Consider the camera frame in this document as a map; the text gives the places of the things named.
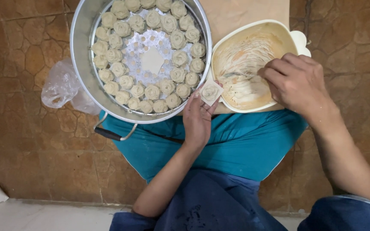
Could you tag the person's right hand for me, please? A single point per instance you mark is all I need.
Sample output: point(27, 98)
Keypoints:
point(297, 83)

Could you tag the person's left hand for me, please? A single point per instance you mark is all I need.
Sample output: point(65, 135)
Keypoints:
point(197, 125)

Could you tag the person's right fingers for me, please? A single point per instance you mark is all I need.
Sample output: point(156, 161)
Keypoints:
point(273, 75)

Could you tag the metal spoon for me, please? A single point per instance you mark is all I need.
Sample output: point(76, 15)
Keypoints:
point(238, 75)

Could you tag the square dumpling wrapper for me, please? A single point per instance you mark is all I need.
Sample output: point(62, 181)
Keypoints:
point(210, 92)

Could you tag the cream plastic bowl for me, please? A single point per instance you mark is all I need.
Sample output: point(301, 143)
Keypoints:
point(252, 41)

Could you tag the teal cloth garment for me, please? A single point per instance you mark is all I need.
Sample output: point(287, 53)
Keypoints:
point(246, 144)

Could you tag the group of raw dumplings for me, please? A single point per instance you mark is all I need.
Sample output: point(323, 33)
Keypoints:
point(153, 91)

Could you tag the flat dough piece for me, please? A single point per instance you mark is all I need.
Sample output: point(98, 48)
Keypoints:
point(152, 61)

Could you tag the navy blue garment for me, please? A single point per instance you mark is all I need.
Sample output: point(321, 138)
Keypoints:
point(210, 205)

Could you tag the silver metal steamer pot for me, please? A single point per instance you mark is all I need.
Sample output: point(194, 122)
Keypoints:
point(82, 48)

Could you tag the clear plastic bag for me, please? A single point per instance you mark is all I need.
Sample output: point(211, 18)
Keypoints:
point(61, 85)

